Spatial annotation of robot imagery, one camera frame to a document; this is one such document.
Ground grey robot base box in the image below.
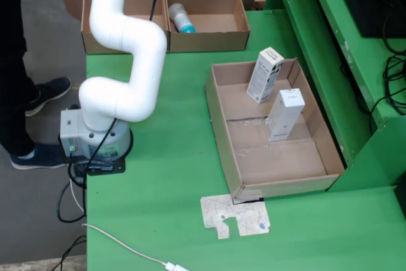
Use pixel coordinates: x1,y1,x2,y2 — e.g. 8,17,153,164
59,109,85,158

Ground empty open cardboard box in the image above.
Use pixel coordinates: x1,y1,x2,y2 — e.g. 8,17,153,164
62,0,171,56

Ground shallow cardboard tray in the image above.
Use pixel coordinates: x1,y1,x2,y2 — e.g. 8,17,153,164
204,58,346,205

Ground white bottle teal cap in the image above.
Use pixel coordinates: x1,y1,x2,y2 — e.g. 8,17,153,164
167,3,197,34

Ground white cow print carton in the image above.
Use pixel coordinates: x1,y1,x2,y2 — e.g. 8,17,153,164
246,47,285,105

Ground green metal rack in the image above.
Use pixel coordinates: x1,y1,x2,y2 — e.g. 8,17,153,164
263,0,406,194

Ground tall white carton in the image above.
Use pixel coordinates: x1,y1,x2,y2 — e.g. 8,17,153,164
265,88,306,143

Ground dark blue sneaker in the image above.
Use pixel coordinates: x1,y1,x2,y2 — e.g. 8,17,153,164
10,142,68,171
25,76,72,118

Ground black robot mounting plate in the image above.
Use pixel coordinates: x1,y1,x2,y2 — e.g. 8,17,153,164
60,149,126,177

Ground person in dark trousers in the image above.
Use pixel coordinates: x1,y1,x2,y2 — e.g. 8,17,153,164
0,0,41,157

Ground beige line-patterned card piece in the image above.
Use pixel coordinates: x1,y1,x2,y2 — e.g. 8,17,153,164
199,194,272,241

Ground black cable bundle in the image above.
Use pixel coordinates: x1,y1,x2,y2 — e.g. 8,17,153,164
369,7,406,116

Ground black power cable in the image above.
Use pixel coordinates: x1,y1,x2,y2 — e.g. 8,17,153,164
56,0,159,225

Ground white cable with plug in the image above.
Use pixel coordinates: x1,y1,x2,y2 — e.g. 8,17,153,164
81,223,190,271

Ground thin black floor wires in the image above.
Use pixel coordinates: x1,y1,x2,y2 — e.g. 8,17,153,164
50,235,87,271

